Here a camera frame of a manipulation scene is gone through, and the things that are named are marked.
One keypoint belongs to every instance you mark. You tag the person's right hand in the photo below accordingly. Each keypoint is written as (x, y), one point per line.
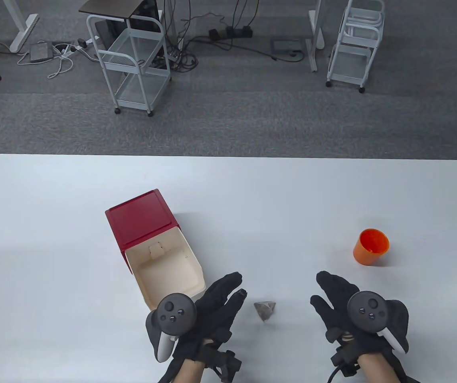
(340, 295)

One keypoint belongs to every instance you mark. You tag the person's left hand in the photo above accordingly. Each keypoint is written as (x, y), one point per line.
(216, 303)

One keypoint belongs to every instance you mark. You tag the orange cup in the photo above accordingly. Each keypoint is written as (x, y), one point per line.
(366, 255)

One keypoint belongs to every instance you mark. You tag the brown pyramid tea bag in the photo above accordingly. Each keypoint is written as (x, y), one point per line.
(265, 310)

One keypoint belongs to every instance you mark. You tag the red tea bag box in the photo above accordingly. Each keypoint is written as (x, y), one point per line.
(140, 217)

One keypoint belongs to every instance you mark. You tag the person's right forearm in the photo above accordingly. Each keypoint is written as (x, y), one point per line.
(378, 371)

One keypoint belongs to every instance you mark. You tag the person's left forearm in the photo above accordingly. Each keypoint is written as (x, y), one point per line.
(188, 373)

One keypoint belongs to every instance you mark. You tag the grey power adapter box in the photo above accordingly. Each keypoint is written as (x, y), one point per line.
(40, 52)

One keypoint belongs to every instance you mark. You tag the black white right hand controller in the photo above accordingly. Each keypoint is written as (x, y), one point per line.
(368, 311)

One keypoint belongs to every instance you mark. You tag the black left wrist sensor module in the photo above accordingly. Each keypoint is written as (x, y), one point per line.
(226, 363)

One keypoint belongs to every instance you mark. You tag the black wrist sensor module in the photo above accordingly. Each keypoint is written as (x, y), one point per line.
(344, 359)
(226, 363)

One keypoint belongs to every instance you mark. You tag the black right wrist sensor module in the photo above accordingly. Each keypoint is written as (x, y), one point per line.
(344, 359)

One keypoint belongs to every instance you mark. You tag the grey flat floor device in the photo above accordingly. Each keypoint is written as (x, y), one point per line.
(287, 46)

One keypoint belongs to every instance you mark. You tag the black power strip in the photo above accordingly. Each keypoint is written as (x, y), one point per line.
(230, 32)

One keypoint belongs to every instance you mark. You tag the white desk leg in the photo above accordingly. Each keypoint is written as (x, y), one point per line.
(22, 30)
(315, 24)

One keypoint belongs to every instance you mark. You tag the white power strip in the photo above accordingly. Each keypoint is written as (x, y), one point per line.
(77, 47)

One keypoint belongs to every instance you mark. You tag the dark wooden desk top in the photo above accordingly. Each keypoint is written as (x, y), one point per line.
(108, 8)

